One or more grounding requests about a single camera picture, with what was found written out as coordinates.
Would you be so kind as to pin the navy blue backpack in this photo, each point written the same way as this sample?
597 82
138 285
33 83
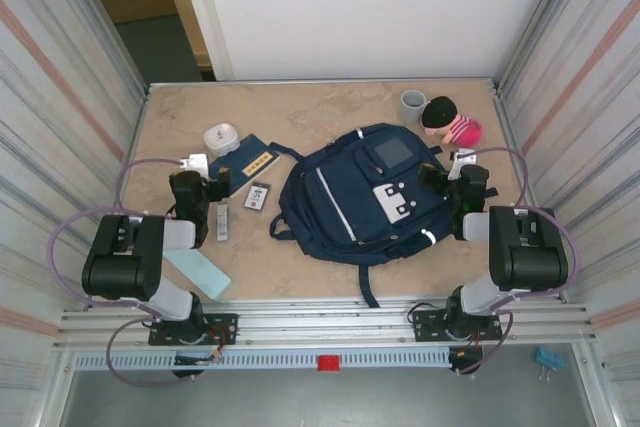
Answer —
340 197

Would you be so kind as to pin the white square lidded box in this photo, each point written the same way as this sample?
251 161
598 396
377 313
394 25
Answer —
220 137

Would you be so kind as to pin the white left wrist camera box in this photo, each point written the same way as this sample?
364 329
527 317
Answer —
197 164

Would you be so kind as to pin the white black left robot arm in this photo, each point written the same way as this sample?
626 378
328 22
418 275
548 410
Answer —
120 272

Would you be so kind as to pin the blue binder clip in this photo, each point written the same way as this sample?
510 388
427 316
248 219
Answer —
549 357

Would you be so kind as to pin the plush doll with pink shirt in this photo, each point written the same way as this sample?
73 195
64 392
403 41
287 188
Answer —
455 129

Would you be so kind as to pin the grey mug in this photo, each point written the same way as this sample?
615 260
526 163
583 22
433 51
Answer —
411 109

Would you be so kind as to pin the aluminium mounting rail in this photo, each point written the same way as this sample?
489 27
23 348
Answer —
325 322

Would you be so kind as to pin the black white pi card pack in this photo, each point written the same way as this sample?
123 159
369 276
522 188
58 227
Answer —
257 196

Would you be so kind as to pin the light blue phone case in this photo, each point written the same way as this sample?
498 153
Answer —
205 274

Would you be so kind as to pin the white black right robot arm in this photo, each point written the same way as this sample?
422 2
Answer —
530 257

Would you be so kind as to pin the blue book with yellow label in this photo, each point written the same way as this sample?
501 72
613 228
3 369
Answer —
250 162

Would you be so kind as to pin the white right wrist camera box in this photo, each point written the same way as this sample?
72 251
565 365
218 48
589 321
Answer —
462 157

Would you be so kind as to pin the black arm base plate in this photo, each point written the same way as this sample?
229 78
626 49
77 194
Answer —
427 324
225 329

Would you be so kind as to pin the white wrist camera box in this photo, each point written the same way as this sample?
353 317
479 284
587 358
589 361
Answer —
197 164
462 157

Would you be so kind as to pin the red block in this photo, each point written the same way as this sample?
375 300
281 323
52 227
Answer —
328 363

